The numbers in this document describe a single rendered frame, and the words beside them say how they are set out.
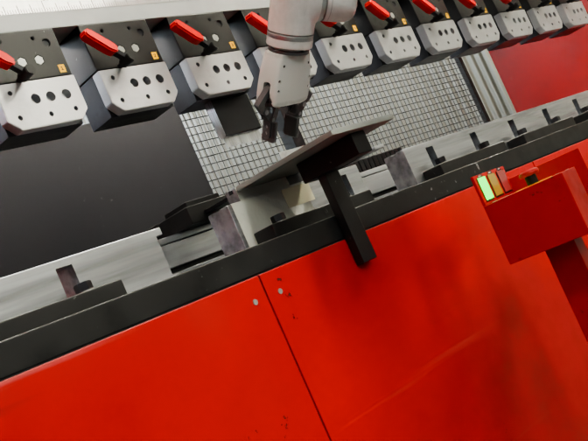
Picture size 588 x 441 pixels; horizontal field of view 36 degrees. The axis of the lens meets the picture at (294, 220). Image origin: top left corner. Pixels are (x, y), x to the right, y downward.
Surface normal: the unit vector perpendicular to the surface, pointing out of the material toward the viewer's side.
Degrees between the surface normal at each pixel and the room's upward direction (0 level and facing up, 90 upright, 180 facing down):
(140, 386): 90
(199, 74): 90
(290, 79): 131
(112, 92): 90
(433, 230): 90
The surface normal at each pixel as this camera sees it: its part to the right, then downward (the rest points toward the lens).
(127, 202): 0.65, -0.33
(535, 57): -0.65, 0.24
